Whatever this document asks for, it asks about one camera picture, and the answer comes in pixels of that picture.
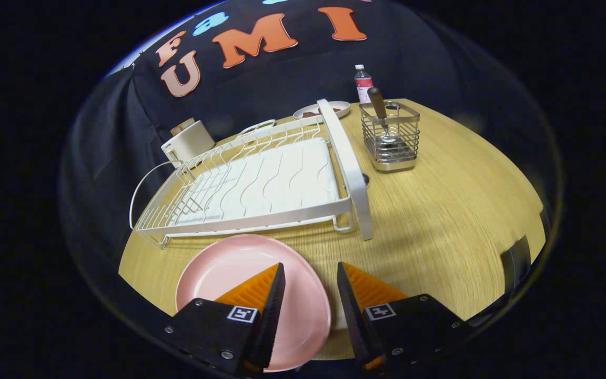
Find white wire dish rack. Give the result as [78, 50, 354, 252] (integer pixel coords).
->
[129, 98, 375, 250]

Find wooden handled metal spoon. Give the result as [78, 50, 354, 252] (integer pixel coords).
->
[367, 87, 399, 144]

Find pink plate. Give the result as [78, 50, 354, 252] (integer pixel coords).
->
[175, 234, 332, 373]

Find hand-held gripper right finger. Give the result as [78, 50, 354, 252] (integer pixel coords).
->
[337, 262, 474, 377]

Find toast slices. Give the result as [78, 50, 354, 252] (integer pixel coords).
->
[170, 117, 196, 136]

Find clear water bottle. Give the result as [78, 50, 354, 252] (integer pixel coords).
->
[354, 64, 375, 104]

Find white drip tray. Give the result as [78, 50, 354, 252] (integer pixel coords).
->
[177, 138, 341, 224]

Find white toaster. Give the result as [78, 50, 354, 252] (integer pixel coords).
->
[161, 120, 216, 168]

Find white divided dish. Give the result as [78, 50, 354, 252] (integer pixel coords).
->
[237, 119, 277, 136]

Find white plate with meat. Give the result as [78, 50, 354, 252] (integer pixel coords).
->
[293, 101, 351, 121]

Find metal wire basket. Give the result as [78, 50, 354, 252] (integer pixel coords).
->
[359, 100, 421, 173]

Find black backdrop cloth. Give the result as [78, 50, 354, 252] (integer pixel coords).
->
[61, 0, 559, 253]

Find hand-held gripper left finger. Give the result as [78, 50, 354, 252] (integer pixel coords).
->
[164, 262, 287, 377]

